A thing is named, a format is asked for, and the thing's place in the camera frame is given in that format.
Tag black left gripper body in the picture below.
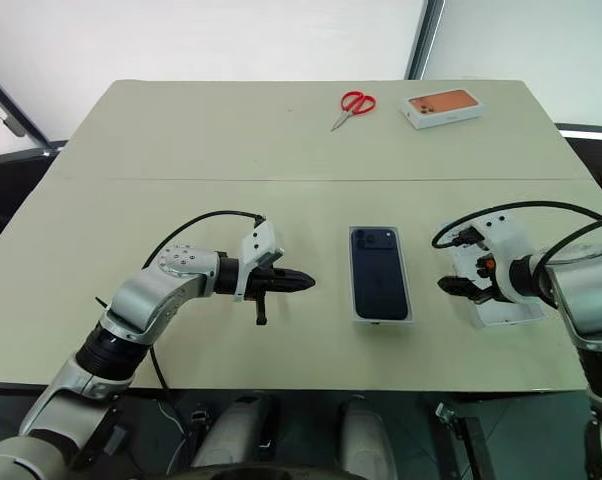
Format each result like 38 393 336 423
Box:
243 266 283 327

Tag white rounded robot leg shell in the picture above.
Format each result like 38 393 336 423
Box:
337 394 399 480
192 394 278 472

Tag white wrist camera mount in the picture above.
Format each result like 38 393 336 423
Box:
232 219 286 304
460 209 537 304

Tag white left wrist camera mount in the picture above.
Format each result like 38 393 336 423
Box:
232 219 286 304

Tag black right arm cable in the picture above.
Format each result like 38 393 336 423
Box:
430 200 602 311

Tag red handled scissors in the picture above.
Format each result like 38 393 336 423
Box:
329 90 378 133

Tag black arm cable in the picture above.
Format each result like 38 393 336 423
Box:
430 200 602 311
139 209 268 471

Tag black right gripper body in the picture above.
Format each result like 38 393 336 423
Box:
472 253 503 307

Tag dark window frame post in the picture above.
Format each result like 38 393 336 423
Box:
404 0 448 81

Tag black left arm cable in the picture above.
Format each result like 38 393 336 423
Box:
139 209 268 471

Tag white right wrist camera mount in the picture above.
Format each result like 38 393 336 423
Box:
460 209 537 304

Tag black table leg with bracket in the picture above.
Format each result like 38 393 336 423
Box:
434 401 498 480

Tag white phone box base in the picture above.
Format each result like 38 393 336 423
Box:
347 224 417 328

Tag dark blue smartphone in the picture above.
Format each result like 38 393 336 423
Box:
350 226 410 321

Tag dark slanted window frame bar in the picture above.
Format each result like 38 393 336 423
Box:
0 64 53 150

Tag white box with orange phone print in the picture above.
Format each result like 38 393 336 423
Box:
398 88 484 133

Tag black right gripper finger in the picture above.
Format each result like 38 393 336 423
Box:
437 275 482 291
439 283 486 305

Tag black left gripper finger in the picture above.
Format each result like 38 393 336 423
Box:
275 280 314 295
275 268 316 285

